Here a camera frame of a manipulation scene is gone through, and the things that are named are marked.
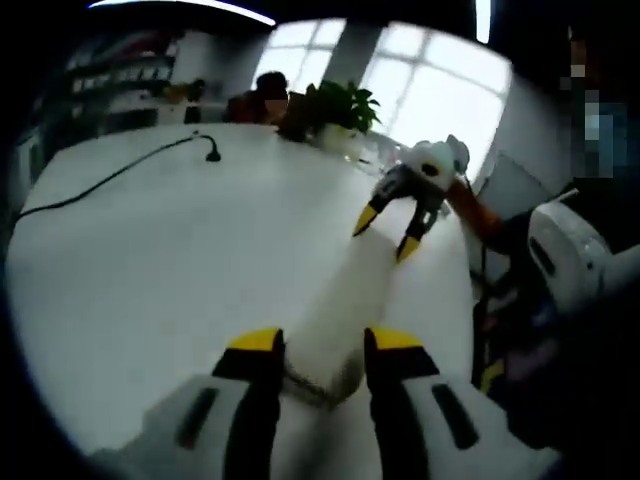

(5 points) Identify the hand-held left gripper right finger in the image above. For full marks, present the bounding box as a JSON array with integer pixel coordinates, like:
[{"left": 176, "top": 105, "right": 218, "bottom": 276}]
[{"left": 364, "top": 327, "right": 559, "bottom": 480}]

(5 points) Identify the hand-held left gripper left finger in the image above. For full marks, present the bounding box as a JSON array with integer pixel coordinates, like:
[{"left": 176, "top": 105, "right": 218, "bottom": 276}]
[{"left": 94, "top": 327, "right": 286, "bottom": 480}]

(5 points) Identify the cutlery case lid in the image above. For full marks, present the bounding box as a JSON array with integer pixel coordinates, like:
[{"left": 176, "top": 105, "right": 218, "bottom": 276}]
[{"left": 279, "top": 219, "right": 402, "bottom": 394}]

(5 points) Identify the potted green plant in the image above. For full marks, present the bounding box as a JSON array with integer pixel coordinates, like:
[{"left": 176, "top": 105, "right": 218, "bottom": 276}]
[{"left": 278, "top": 79, "right": 382, "bottom": 154}]

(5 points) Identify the white chest-worn device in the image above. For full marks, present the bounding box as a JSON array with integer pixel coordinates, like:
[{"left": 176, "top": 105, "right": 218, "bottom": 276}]
[{"left": 527, "top": 199, "right": 619, "bottom": 314}]

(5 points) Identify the straight ceiling light strip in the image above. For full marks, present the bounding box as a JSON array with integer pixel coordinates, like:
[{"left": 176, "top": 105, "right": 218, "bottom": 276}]
[{"left": 88, "top": 0, "right": 277, "bottom": 27}]

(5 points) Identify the shelving with white bins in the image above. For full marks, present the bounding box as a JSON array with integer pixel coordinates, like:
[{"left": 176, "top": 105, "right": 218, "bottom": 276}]
[{"left": 64, "top": 29, "right": 181, "bottom": 109}]

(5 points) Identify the black cable with plug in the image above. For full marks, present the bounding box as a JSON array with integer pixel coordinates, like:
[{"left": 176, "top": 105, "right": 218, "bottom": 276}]
[{"left": 14, "top": 130, "right": 222, "bottom": 220}]

